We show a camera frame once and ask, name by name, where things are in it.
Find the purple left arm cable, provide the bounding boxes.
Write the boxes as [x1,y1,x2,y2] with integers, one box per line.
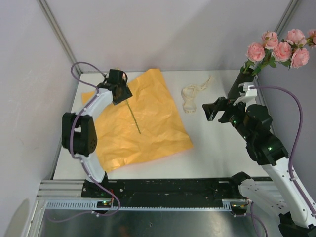
[46,61,121,223]

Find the orange flower bouquet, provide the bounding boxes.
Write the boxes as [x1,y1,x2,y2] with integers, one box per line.
[94,69,193,172]

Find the grey slotted cable duct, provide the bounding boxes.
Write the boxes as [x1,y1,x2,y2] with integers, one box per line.
[45,200,232,212]

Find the cream printed ribbon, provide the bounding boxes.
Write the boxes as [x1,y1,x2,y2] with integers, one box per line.
[181,76,213,114]

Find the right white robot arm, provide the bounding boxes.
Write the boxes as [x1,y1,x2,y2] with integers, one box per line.
[202,97,316,237]

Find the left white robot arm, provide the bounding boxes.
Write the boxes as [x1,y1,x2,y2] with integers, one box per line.
[62,69,132,198]

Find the black cylindrical vase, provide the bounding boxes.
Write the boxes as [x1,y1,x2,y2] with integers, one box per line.
[228,69,254,99]

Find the aluminium frame rail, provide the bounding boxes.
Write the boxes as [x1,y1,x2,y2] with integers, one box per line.
[37,0,77,64]

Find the pink rose flower stem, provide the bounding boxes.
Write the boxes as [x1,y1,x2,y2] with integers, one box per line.
[251,28,316,76]

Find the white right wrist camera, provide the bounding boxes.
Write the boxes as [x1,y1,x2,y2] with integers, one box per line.
[234,82,258,105]

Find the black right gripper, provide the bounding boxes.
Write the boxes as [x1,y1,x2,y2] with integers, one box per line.
[201,96,253,142]

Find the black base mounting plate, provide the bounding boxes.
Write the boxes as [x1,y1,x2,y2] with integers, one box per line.
[80,179,257,208]

